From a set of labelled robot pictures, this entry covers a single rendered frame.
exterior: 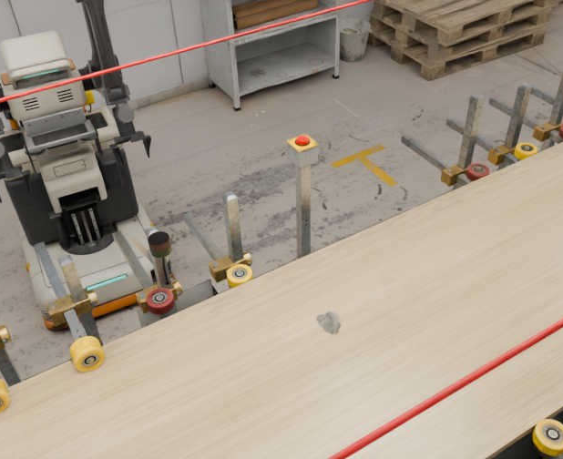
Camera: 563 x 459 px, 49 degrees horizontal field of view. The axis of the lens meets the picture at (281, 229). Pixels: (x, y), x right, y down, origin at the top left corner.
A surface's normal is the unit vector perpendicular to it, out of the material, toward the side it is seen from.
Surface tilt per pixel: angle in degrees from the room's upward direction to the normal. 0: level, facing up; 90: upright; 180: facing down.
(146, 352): 0
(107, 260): 0
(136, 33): 90
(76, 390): 0
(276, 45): 90
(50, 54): 43
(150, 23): 90
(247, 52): 90
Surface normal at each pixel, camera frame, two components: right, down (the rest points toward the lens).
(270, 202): -0.04, -0.75
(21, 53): 0.28, -0.16
